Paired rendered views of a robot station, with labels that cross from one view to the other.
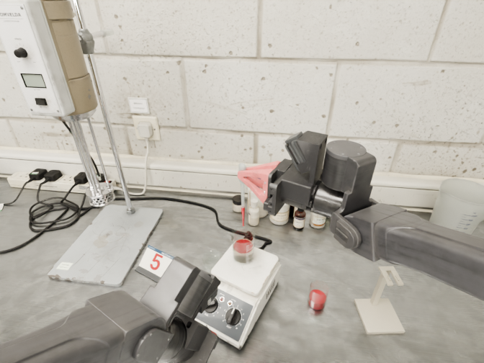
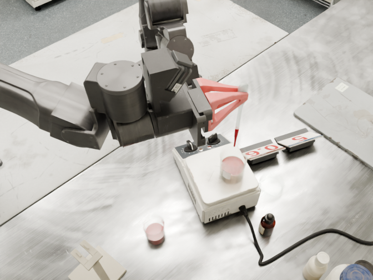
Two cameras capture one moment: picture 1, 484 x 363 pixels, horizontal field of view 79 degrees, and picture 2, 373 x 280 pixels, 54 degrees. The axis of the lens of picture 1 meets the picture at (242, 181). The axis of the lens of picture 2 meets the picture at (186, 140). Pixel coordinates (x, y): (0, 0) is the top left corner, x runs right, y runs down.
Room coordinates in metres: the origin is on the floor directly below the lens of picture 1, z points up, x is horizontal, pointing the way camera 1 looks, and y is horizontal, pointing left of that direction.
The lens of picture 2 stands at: (0.68, -0.35, 1.62)
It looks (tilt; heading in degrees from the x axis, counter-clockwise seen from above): 52 degrees down; 132
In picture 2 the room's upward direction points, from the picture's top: 2 degrees counter-clockwise
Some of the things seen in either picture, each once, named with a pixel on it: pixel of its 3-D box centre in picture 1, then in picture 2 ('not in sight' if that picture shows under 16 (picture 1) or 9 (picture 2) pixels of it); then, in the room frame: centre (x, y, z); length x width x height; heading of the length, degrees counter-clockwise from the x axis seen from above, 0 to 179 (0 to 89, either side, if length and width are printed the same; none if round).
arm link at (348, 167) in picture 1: (351, 191); (106, 101); (0.36, -0.17, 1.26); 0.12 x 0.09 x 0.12; 27
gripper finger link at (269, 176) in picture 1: (263, 177); (220, 104); (0.47, -0.04, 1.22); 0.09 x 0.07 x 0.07; 60
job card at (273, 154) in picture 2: not in sight; (260, 149); (0.47, 0.14, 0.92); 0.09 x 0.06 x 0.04; 60
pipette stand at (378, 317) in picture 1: (384, 298); (90, 263); (0.39, -0.30, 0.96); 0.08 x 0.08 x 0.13; 1
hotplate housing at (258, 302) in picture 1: (240, 286); (215, 174); (0.44, 0.00, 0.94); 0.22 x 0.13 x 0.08; 151
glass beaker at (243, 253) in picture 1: (242, 246); (232, 164); (0.48, 0.00, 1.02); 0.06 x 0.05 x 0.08; 126
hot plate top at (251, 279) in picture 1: (245, 265); (221, 172); (0.46, -0.01, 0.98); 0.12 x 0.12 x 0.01; 60
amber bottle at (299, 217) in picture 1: (299, 215); not in sight; (0.69, -0.17, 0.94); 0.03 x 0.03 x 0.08
